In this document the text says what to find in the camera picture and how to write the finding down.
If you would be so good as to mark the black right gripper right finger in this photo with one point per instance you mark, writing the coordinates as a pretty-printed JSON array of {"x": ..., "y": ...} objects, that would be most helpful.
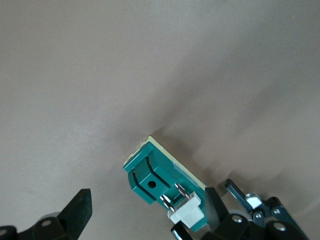
[{"x": 217, "y": 220}]

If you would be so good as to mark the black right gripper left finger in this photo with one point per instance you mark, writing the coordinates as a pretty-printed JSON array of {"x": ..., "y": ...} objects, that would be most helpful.
[{"x": 75, "y": 215}]

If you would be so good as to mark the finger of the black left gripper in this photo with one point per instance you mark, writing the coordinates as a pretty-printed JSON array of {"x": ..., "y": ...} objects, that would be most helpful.
[
  {"x": 182, "y": 233},
  {"x": 237, "y": 191}
]

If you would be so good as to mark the brown table mat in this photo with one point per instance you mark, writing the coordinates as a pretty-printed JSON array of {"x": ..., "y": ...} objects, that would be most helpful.
[{"x": 100, "y": 75}]

